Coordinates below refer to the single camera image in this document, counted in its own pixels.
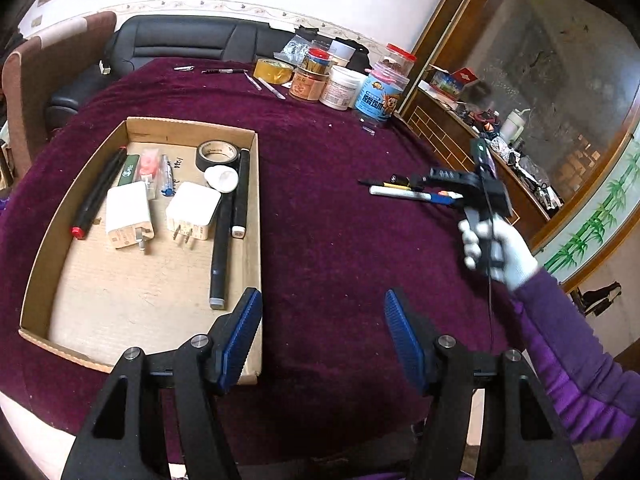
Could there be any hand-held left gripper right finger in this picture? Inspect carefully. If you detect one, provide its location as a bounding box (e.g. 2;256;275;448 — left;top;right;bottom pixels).
383;287;583;480

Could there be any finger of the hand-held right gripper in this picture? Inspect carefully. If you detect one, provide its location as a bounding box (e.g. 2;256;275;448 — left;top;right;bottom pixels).
429;169;473;186
431;192;471;208

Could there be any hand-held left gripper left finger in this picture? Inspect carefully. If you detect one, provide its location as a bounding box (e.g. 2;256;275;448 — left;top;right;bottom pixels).
60;287;264;480

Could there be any white marker pen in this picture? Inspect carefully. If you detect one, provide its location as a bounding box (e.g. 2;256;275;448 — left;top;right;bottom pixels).
369;185;458;206

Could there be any black pen with yellow band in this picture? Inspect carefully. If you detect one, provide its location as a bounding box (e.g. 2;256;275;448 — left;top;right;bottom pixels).
357;174;426;188

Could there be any long dark pen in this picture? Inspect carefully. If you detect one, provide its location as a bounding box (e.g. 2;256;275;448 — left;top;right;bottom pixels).
208;191;236;310

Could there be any shallow cardboard box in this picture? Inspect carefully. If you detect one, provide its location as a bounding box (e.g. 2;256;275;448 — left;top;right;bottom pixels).
19;116;263;386

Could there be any white charger with prongs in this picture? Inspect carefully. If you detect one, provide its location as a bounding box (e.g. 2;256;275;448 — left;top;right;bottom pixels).
165;181;222;250

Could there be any white round lid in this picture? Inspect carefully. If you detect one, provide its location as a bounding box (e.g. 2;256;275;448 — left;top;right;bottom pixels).
203;165;240;193

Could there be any large white charger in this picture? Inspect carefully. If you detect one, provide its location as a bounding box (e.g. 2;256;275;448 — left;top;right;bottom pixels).
105;181;156;255

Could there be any clear pen with blue tip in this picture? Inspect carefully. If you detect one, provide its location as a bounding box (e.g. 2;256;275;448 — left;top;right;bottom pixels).
159;154;176;198

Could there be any pink blister pack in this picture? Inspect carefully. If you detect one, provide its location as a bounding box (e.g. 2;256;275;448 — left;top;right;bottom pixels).
137;149;160;196

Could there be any small green box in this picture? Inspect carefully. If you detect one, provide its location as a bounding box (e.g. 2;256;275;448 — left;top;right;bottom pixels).
118;154;141;186

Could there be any black marker with red cap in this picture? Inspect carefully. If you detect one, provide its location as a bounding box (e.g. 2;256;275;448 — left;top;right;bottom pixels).
70;147;128;240

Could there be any person's right forearm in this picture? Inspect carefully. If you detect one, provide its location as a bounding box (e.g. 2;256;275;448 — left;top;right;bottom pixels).
510;266;640;443

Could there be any person's right hand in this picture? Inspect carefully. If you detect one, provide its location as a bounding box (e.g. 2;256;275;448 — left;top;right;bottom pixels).
459;220;540;291

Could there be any wooden cabinet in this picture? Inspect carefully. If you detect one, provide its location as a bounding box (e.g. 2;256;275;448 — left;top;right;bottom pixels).
395;85;566;256

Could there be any clutter of small items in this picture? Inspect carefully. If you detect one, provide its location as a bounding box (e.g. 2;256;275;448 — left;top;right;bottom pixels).
425;65;563;211

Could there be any colourful box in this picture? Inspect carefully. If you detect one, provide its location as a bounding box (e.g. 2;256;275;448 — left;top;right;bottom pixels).
431;67;478;101

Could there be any blue label clear jar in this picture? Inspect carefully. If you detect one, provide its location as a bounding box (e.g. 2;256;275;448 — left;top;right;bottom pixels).
354;66;403;128

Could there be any bamboo print panel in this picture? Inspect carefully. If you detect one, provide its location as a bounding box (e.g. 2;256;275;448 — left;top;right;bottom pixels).
542;140;640;286

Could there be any red lidded clear jar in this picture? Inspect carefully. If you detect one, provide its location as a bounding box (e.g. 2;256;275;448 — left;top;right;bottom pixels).
377;42;418;83

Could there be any white plastic tub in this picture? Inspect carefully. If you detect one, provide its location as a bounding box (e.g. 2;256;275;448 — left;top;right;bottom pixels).
319;65;368;110

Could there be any black and white object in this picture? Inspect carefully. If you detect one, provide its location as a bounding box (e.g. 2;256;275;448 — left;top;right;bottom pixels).
570;281;623;317

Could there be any black bag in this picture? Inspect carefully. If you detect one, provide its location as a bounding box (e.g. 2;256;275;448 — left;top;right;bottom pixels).
332;36;373;73

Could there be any black marker with white end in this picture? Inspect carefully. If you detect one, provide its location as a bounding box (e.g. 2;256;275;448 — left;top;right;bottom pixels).
230;148;252;240

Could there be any orange jar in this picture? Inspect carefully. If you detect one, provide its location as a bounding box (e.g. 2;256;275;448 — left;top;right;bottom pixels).
289;66;331;103

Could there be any red lidded gold jar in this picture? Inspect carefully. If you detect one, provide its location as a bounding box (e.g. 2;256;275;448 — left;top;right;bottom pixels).
305;47;335;73

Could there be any black tape roll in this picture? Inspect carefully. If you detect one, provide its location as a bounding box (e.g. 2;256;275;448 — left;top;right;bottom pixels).
196;139;241;172

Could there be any clear plastic bag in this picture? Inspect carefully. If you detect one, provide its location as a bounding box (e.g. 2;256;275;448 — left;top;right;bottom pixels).
272;35;316;63

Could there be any yellow tape roll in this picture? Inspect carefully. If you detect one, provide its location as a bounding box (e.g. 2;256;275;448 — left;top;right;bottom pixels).
252;58;295;84

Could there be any black leather sofa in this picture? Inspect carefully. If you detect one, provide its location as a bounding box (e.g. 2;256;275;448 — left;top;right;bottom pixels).
44;14;351;121

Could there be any brown armchair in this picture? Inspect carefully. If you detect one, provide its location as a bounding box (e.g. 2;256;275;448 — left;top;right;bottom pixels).
1;10;118;178

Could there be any black cable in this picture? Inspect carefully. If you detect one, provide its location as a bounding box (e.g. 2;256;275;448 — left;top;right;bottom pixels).
486;180;498;356

